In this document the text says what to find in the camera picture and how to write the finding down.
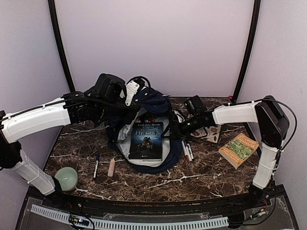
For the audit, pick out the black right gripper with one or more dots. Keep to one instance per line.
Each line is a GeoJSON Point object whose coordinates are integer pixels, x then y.
{"type": "Point", "coordinates": [173, 135]}

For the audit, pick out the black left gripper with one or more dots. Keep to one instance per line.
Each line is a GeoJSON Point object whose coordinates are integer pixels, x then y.
{"type": "Point", "coordinates": [134, 109]}

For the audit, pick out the navy blue student backpack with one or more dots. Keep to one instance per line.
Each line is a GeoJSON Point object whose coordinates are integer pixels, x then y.
{"type": "Point", "coordinates": [155, 107]}

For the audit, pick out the Wuthering Heights dark book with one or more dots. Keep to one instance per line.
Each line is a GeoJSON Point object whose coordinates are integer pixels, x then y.
{"type": "Point", "coordinates": [146, 142]}

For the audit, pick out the orange green paperback book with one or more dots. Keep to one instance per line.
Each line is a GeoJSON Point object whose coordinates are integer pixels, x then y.
{"type": "Point", "coordinates": [238, 150]}

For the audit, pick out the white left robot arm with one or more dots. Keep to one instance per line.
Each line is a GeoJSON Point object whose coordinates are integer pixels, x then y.
{"type": "Point", "coordinates": [71, 108]}

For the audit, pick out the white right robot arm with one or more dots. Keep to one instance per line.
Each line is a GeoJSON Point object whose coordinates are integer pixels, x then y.
{"type": "Point", "coordinates": [265, 117]}

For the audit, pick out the red capped white marker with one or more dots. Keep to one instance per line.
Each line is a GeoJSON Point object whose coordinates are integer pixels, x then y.
{"type": "Point", "coordinates": [188, 153]}

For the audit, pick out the purple tipped white marker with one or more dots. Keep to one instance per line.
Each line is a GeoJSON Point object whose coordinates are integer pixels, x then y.
{"type": "Point", "coordinates": [185, 151]}

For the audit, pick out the black tipped whiteboard marker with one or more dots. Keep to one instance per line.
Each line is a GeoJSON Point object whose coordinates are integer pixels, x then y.
{"type": "Point", "coordinates": [190, 151]}

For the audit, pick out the beige floral notebook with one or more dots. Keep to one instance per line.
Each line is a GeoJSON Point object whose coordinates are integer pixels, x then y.
{"type": "Point", "coordinates": [210, 134]}

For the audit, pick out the pink translucent glue bottle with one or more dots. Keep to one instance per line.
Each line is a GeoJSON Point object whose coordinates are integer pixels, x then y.
{"type": "Point", "coordinates": [111, 168]}

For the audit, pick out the pale green round bowl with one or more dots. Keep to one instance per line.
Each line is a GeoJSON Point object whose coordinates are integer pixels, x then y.
{"type": "Point", "coordinates": [68, 178]}

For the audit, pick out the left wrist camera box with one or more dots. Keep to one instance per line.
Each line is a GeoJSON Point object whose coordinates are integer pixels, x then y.
{"type": "Point", "coordinates": [108, 86]}

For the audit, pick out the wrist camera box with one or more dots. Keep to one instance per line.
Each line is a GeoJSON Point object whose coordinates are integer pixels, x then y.
{"type": "Point", "coordinates": [195, 106]}
{"type": "Point", "coordinates": [108, 86]}

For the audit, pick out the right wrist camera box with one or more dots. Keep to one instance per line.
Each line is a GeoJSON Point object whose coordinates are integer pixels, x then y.
{"type": "Point", "coordinates": [195, 106]}

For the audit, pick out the white slotted cable duct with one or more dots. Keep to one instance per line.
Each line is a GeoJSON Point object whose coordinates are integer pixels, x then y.
{"type": "Point", "coordinates": [132, 222]}

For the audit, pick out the black left frame post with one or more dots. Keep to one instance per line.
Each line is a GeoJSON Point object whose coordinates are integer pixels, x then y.
{"type": "Point", "coordinates": [59, 43]}

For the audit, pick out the black frame post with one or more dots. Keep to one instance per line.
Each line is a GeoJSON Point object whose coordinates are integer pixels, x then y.
{"type": "Point", "coordinates": [59, 43]}
{"type": "Point", "coordinates": [248, 50]}

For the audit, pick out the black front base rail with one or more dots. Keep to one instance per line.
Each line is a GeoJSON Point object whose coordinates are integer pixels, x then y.
{"type": "Point", "coordinates": [275, 201]}

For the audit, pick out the black right frame post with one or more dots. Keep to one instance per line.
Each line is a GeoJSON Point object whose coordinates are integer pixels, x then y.
{"type": "Point", "coordinates": [248, 50]}

